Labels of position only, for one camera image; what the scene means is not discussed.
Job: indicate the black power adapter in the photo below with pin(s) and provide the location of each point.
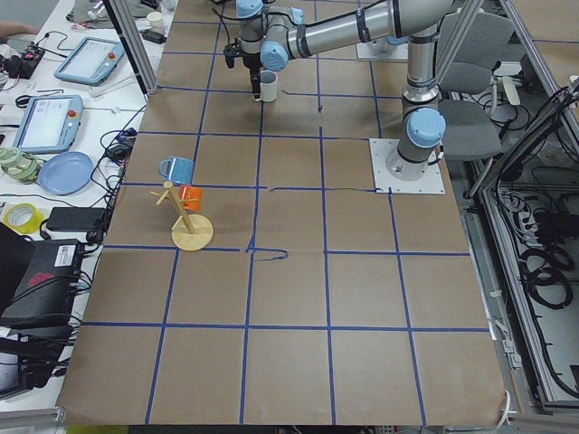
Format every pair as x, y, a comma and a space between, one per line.
75, 219

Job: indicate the black scissors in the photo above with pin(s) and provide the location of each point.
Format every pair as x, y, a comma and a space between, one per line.
22, 101

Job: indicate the grey office chair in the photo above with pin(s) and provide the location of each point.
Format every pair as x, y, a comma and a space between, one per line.
470, 134

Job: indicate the blue teach pendant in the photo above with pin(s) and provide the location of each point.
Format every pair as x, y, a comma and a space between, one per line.
91, 62
50, 124

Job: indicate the yellow tape roll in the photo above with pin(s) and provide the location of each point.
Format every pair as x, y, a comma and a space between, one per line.
24, 218

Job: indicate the blue teach pendant lower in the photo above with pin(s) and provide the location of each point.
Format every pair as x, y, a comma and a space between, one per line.
50, 124

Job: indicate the light blue plate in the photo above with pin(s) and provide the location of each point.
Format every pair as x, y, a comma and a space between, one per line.
66, 173

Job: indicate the green tape rolls stack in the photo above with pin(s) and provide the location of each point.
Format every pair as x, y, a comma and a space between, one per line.
20, 166

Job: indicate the blue teach pendant upper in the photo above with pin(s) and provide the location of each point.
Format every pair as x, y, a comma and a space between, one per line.
91, 62

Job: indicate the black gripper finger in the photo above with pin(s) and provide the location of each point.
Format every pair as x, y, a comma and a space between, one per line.
255, 79

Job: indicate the orange mug on tree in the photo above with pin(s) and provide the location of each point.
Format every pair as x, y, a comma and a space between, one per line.
190, 197

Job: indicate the blue mug on tree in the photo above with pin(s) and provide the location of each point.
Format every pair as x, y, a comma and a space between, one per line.
177, 169

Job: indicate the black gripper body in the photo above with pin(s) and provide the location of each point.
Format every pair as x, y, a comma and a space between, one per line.
252, 62

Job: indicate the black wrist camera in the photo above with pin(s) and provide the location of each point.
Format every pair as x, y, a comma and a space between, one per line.
230, 53

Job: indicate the aluminium frame post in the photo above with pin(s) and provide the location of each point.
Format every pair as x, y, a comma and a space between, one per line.
131, 40

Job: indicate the wooden mug tree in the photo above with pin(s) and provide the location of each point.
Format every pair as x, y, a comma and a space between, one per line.
191, 230

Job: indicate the white cup grey rim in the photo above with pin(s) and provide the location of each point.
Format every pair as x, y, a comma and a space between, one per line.
269, 81

